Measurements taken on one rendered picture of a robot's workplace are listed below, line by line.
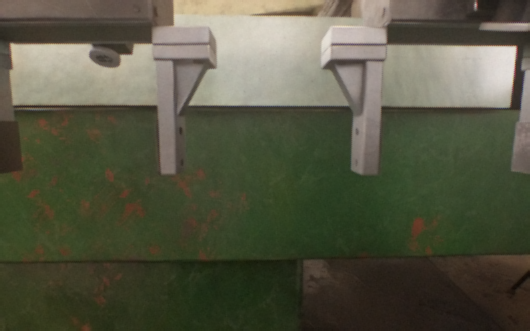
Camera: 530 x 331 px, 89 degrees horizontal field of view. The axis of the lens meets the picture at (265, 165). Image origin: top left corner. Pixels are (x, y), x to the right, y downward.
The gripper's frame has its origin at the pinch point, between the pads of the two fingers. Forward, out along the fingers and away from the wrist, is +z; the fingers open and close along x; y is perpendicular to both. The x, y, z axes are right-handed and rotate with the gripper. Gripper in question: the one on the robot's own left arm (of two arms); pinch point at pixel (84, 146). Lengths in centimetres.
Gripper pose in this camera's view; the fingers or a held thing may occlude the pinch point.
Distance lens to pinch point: 24.8
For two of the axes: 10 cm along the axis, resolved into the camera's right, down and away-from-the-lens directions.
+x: -10.0, 0.0, -0.1
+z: 0.0, 9.9, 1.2
